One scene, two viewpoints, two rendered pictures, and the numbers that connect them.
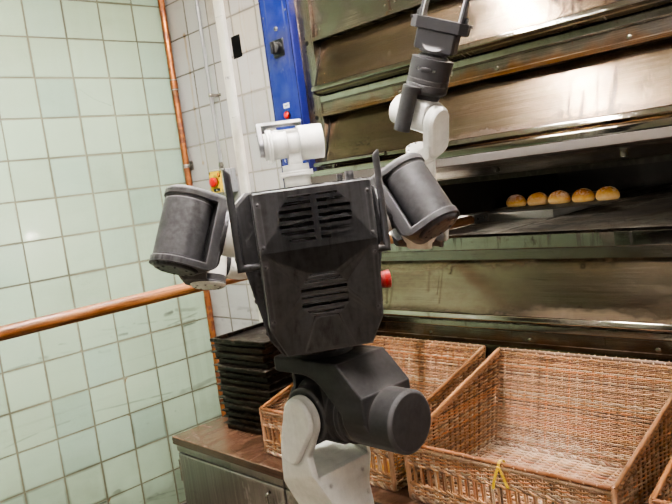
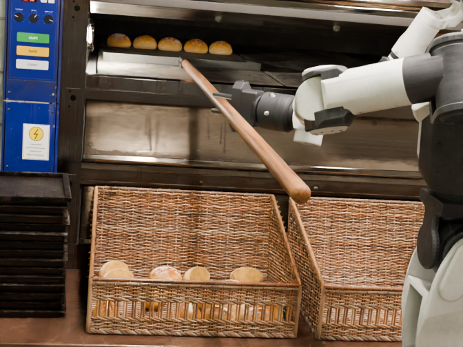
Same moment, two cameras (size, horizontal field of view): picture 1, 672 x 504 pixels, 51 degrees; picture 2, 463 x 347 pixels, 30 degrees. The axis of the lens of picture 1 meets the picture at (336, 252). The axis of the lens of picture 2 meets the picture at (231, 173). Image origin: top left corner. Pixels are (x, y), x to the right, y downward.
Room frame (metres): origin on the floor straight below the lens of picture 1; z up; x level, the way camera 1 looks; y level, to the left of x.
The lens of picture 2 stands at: (0.74, 1.80, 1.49)
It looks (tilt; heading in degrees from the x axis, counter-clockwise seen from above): 13 degrees down; 304
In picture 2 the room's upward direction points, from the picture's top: 5 degrees clockwise
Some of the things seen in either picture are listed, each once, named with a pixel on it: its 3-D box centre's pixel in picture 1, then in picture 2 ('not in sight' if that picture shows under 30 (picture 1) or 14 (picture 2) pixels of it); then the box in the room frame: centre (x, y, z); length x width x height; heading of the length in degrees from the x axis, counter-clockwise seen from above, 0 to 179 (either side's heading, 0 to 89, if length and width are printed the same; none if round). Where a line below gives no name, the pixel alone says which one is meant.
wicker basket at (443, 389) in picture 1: (373, 400); (189, 257); (2.13, -0.05, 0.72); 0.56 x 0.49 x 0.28; 43
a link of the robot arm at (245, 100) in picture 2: not in sight; (258, 109); (1.85, 0.10, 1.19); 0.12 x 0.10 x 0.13; 8
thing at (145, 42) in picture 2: (537, 198); (145, 42); (3.08, -0.90, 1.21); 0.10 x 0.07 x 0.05; 44
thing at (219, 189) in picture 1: (223, 181); not in sight; (2.95, 0.42, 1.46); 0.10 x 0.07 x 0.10; 44
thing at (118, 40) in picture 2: (516, 200); (119, 40); (3.15, -0.82, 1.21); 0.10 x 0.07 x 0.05; 40
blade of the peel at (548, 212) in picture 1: (510, 211); (178, 56); (2.73, -0.69, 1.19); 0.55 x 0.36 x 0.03; 44
